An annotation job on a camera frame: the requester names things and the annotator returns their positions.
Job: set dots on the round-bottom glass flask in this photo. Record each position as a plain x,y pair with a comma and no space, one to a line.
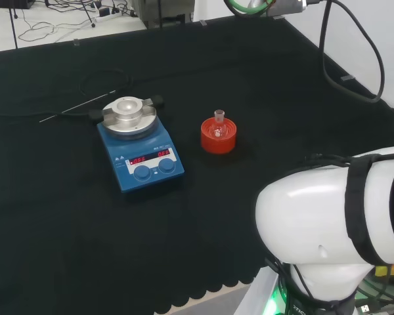
219,115

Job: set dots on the heater with blue base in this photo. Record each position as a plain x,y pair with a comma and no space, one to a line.
151,172

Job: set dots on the steel probe rod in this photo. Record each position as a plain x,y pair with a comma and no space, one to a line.
82,105

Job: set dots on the clear cloth clip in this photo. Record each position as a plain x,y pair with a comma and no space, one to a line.
278,17
75,43
202,22
348,78

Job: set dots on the black cloth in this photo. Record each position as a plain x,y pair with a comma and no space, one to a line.
85,236

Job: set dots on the white power strip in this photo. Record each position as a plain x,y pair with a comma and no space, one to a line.
105,13

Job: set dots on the black tripod pole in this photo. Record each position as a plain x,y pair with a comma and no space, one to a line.
15,26

